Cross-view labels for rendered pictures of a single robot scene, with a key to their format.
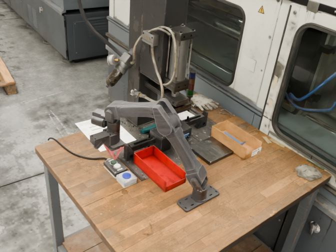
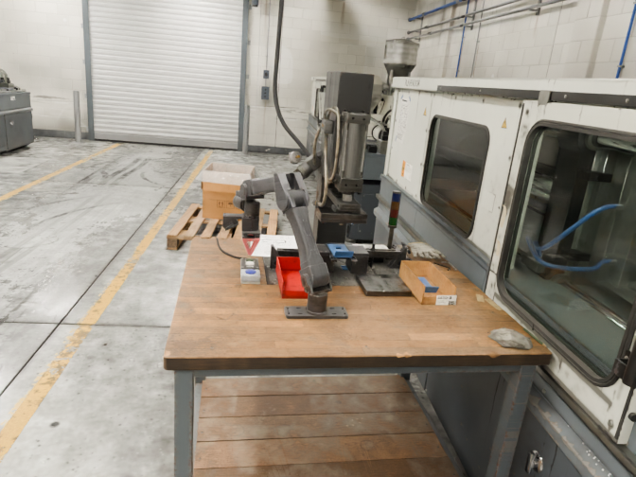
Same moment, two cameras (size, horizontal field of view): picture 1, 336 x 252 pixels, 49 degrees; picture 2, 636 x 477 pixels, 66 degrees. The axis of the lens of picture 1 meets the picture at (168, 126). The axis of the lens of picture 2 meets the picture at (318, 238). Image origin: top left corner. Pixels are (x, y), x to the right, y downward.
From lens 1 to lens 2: 0.97 m
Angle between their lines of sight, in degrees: 31
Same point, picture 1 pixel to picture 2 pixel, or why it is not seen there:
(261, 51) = (501, 180)
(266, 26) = (507, 144)
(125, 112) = (257, 185)
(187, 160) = (303, 249)
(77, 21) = (367, 193)
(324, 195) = (550, 398)
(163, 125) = (280, 196)
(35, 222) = not seen: hidden behind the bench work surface
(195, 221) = (287, 327)
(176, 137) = (293, 215)
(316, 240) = not seen: outside the picture
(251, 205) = (380, 339)
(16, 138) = not seen: hidden behind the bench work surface
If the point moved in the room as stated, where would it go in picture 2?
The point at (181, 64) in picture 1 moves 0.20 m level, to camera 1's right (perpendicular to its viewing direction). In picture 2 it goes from (350, 154) to (400, 163)
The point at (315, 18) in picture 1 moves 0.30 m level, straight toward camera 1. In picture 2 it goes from (546, 112) to (493, 108)
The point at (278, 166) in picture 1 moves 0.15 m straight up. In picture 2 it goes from (468, 323) to (476, 280)
